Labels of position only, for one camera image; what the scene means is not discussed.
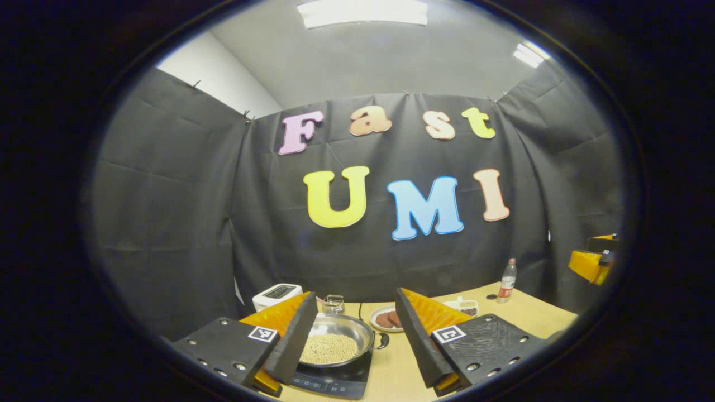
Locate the pile of dark red beans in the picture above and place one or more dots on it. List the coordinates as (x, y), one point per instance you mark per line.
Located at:
(469, 311)

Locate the small ceiling light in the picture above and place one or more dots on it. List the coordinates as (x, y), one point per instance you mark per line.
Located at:
(528, 56)

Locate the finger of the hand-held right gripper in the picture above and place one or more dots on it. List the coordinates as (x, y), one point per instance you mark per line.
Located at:
(586, 265)

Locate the pile of soybeans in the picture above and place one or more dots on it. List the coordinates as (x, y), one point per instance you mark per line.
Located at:
(329, 349)

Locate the black induction cooktop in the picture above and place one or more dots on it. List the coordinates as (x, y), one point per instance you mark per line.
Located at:
(335, 379)

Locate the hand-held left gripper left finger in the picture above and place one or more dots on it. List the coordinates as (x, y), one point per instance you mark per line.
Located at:
(293, 340)

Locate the long ceiling light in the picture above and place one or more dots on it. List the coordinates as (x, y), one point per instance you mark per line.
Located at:
(363, 12)

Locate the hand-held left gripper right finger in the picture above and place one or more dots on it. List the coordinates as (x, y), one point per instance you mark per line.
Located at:
(416, 340)

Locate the brown meat patty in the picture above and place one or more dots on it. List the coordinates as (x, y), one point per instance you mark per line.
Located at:
(395, 318)
(383, 320)

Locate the white divided dish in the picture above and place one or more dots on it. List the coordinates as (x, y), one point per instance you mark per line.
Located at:
(466, 304)

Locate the black backdrop cloth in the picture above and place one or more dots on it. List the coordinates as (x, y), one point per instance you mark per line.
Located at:
(195, 223)

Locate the white toaster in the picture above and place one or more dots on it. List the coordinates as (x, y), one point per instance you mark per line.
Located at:
(273, 295)

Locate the round white plate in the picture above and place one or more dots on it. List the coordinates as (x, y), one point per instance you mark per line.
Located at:
(374, 326)

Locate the clear bottle with red label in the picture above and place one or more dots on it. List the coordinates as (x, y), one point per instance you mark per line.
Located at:
(507, 282)

